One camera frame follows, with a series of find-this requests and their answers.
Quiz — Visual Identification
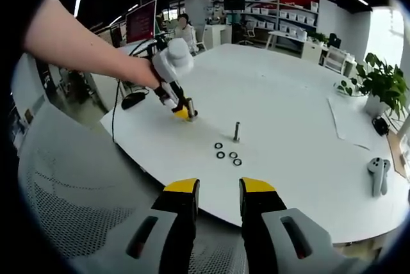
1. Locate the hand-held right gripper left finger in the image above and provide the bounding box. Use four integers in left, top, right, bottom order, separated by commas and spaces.
79, 177, 200, 274

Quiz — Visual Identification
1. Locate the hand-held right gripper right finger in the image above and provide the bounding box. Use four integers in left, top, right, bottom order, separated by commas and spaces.
239, 177, 366, 274

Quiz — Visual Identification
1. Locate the large threaded steel stud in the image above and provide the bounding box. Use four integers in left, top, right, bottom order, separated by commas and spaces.
186, 97, 199, 123

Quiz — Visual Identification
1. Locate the black mouse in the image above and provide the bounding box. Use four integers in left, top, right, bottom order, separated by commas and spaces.
120, 91, 149, 111

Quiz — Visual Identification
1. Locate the computer monitor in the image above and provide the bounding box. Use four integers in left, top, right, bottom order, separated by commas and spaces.
125, 0, 158, 45

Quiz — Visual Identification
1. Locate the grey mesh office chair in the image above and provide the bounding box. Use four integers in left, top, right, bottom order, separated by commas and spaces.
17, 101, 248, 274

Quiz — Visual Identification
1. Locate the shelf with white bins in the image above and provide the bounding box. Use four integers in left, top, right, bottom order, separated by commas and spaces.
239, 0, 320, 35

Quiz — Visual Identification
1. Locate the grey handheld controller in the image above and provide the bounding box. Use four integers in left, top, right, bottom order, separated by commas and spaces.
367, 157, 384, 198

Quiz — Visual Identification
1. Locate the white paper sheet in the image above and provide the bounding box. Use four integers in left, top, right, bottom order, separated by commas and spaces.
326, 96, 373, 152

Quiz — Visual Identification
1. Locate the cardboard tray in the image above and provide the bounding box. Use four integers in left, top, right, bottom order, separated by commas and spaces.
385, 132, 410, 179

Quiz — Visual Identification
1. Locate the small black device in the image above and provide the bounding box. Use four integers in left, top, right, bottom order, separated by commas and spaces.
371, 116, 390, 137

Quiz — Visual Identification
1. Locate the small plant in glass dish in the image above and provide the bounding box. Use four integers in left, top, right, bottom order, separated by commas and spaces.
335, 76, 360, 98

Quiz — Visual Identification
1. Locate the white slatted chair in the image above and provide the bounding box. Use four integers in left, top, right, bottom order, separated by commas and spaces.
322, 45, 349, 74

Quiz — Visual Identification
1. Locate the potted green plant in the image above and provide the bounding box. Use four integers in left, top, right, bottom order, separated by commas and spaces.
354, 52, 410, 122

